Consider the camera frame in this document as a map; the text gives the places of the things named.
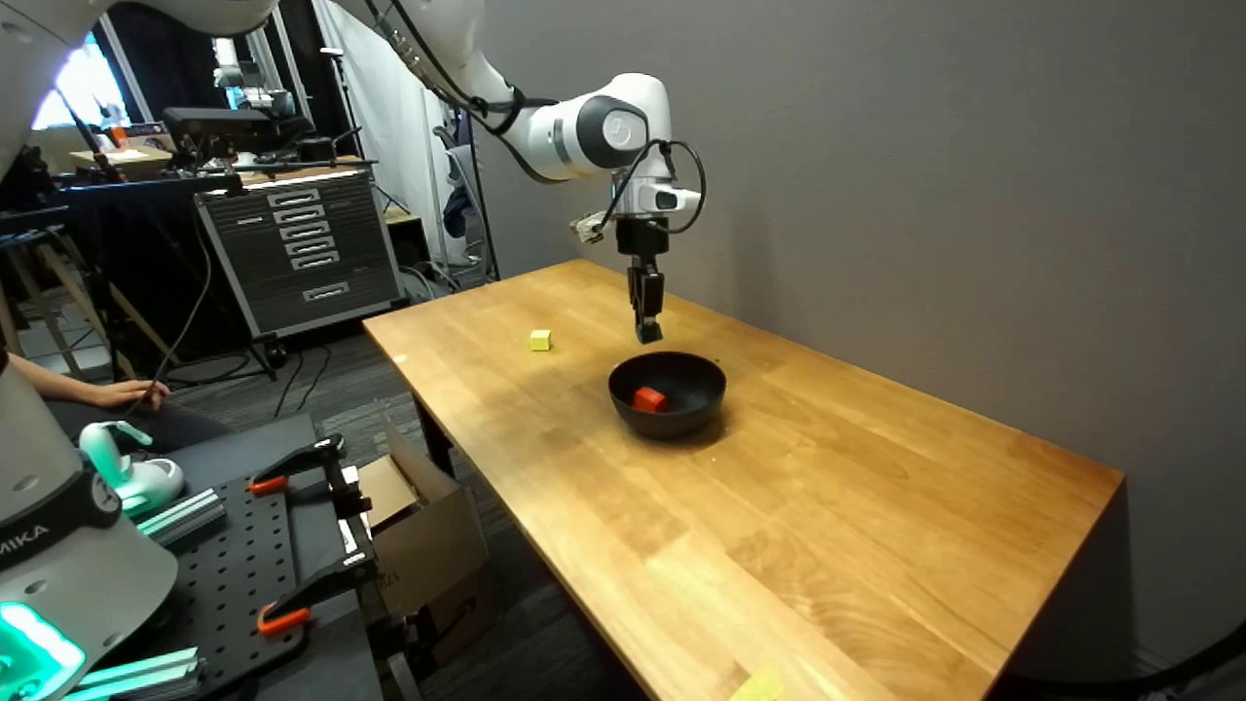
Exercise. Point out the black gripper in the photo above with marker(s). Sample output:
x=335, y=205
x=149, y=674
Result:
x=642, y=244

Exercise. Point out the orange block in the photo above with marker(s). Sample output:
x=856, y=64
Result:
x=649, y=399

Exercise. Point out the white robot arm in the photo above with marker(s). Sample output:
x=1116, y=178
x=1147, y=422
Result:
x=618, y=129

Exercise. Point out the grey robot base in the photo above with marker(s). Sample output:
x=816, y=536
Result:
x=74, y=573

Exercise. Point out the black bowl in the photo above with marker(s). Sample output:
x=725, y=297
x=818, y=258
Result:
x=689, y=383

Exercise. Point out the person's hand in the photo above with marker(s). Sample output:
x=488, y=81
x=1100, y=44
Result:
x=131, y=396

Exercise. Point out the yellow block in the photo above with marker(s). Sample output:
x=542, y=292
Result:
x=540, y=339

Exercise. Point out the brown cardboard box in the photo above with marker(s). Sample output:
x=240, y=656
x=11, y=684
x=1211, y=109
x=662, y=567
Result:
x=422, y=526

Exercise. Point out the black perforated work table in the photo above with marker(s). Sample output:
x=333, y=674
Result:
x=236, y=549

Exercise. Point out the teal white handheld device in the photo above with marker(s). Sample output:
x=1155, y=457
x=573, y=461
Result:
x=122, y=457

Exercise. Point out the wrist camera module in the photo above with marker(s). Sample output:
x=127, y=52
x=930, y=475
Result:
x=670, y=199

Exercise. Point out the orange handled clamp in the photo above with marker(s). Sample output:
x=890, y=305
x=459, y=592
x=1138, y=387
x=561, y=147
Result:
x=324, y=454
x=292, y=609

